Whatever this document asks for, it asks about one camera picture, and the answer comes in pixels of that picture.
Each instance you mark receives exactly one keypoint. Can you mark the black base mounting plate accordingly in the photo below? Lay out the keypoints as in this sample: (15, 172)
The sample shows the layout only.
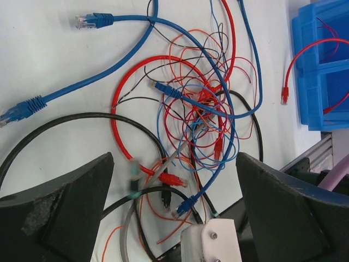
(237, 212)

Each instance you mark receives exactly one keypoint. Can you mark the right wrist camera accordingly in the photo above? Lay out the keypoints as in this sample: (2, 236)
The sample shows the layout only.
(216, 240)

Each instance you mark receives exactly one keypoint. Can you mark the blue plastic divided bin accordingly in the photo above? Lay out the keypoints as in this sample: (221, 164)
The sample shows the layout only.
(320, 40)

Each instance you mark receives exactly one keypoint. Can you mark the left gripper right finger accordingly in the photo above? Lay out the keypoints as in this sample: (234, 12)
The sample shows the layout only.
(290, 219)

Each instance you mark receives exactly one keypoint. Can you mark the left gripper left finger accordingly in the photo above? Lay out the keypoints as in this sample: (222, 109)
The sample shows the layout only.
(57, 220)

